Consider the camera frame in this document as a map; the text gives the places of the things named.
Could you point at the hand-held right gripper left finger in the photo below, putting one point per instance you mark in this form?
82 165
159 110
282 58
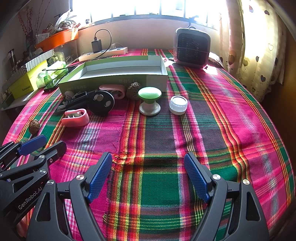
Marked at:
99 177

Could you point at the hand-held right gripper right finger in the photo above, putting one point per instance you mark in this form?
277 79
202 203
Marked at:
196 177

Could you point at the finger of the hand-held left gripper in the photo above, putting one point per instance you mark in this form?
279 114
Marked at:
32 143
55 149

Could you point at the brown carved walnut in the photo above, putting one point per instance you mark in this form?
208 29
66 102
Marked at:
34 127
134 90

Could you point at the pink clip holder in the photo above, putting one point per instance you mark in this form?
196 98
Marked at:
77 120
111 88

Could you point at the black rectangular device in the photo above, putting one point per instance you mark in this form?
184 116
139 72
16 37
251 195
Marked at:
78 98

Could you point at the black round disc device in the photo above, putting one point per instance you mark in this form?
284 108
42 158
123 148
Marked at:
100 104

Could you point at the white round jar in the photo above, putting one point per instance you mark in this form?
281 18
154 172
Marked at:
178 105

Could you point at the green grey cardboard box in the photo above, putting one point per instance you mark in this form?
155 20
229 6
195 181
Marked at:
104 82

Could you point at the green mushroom knob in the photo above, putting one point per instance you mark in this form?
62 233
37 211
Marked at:
149 93

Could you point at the yellow green box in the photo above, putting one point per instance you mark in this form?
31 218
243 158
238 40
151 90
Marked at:
25 84

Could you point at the plaid tablecloth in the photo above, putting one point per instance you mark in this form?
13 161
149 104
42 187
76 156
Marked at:
219 120

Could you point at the green tissue pack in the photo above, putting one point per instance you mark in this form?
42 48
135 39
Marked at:
49 74

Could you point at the green white striped box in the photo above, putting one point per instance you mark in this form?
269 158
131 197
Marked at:
39 60

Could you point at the glass jar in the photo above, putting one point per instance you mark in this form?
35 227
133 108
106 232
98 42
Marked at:
11 58

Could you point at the clear plastic container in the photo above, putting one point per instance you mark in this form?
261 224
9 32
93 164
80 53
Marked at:
67 49

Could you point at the orange box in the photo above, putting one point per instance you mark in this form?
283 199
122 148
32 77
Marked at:
57 39

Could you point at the white power strip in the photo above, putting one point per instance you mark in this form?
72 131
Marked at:
104 53

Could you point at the black charger adapter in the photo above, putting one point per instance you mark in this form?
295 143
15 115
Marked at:
96 46

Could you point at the red flower branch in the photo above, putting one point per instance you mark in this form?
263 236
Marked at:
27 25

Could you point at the pile of papers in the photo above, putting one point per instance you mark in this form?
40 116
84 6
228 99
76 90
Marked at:
62 22

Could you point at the grey fan heater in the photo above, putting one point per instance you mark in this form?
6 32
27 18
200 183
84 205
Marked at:
190 46

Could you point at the heart print curtain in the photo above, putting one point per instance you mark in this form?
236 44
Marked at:
256 46

